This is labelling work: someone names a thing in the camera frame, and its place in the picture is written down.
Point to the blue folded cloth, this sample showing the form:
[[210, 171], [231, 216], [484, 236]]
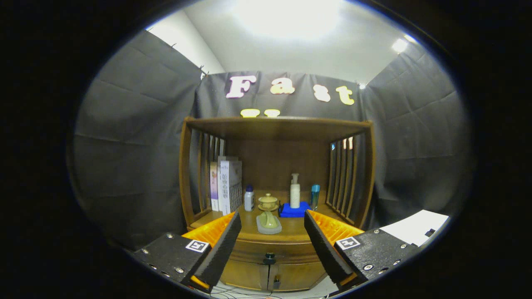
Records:
[[295, 212]]

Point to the large ceiling light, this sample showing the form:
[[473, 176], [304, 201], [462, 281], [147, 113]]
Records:
[[286, 16]]

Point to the yellow lidded teacup with saucer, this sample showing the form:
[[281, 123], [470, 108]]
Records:
[[268, 202]]

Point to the clear blue bottle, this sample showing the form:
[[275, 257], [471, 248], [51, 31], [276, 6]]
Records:
[[315, 197]]

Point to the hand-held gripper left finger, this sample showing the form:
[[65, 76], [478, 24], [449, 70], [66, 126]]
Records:
[[222, 249]]

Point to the white pump bottle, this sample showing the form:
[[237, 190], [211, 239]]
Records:
[[295, 195]]

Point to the wooden drawer with black knob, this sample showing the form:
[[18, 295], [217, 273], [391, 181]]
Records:
[[249, 251]]

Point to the small ceiling light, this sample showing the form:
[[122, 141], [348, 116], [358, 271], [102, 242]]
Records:
[[399, 45]]

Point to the thick white book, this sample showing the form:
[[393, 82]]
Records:
[[228, 182]]

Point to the white drawer cabinet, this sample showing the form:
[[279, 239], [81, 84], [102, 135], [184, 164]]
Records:
[[415, 228]]

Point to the wooden countertop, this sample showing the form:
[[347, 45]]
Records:
[[291, 230]]

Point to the thin purple book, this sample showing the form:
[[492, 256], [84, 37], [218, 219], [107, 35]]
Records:
[[214, 187]]

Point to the brown wooden cabinet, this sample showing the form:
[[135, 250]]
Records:
[[274, 162]]

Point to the white bottle with blue cap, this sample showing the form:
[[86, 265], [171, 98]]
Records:
[[249, 200]]

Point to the wooden cabinet door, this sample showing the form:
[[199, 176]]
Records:
[[245, 274], [299, 276]]

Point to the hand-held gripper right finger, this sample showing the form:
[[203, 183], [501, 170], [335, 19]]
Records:
[[324, 249]]

